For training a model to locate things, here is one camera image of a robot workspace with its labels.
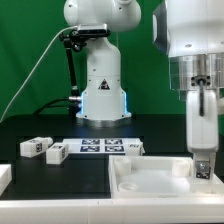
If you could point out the black camera on stand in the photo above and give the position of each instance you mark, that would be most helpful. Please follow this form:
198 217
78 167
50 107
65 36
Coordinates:
75 41

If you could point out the white square tabletop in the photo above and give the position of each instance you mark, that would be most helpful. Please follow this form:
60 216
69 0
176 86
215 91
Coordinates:
154 177

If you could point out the white base tag plate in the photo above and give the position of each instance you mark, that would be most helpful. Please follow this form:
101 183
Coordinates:
97 145

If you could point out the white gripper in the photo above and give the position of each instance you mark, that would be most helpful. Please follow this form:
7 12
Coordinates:
202 131

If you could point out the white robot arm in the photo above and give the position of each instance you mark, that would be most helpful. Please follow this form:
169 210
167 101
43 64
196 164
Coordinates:
189 32

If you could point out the white U-shaped obstacle fence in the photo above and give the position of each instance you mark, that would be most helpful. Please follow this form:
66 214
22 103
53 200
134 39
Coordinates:
202 209

